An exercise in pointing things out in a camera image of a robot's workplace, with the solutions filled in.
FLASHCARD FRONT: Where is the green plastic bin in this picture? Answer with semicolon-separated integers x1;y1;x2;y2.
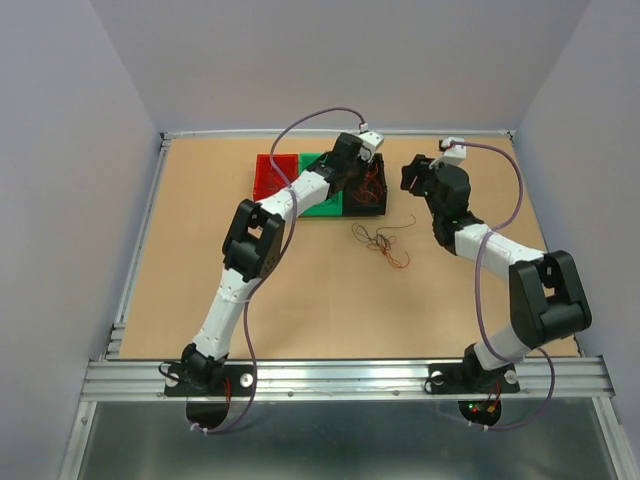
299;152;343;217

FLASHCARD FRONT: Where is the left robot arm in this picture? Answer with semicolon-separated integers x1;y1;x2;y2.
180;131;384;394

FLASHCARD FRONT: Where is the grey thin wire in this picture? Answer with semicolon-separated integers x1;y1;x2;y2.
259;169;291;196

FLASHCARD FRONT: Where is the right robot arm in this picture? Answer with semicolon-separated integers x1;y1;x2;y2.
400;155;592;393

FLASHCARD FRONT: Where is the orange wire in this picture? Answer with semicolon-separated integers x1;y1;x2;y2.
351;168;389;208

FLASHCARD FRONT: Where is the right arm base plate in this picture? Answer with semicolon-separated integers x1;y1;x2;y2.
424;362;520;396

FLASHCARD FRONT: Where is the red plastic bin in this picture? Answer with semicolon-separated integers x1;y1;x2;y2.
253;153;299;201

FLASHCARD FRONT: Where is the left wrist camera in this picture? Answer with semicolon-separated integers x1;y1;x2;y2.
357;131;384;163

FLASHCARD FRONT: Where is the black plastic bin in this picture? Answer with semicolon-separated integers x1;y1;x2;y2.
342;153;388;217

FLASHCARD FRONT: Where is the aluminium front rail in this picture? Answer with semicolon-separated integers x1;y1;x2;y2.
80;357;615;402

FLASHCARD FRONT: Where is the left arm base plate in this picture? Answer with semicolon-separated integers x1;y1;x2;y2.
158;361;255;398

